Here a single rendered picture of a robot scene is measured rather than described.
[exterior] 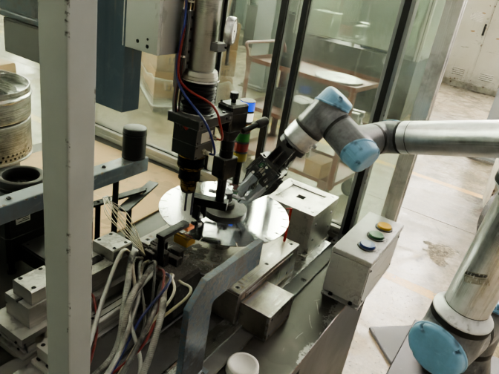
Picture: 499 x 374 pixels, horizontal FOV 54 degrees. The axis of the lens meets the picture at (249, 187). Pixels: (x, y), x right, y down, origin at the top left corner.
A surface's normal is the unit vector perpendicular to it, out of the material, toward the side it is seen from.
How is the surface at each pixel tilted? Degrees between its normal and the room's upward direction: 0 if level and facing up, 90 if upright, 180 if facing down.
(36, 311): 90
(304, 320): 0
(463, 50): 90
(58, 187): 90
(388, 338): 0
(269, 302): 0
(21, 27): 90
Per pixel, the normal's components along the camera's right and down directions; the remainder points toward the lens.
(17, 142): 0.93, 0.28
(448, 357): -0.76, 0.29
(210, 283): 0.83, 0.35
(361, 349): 0.15, -0.89
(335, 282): -0.54, 0.29
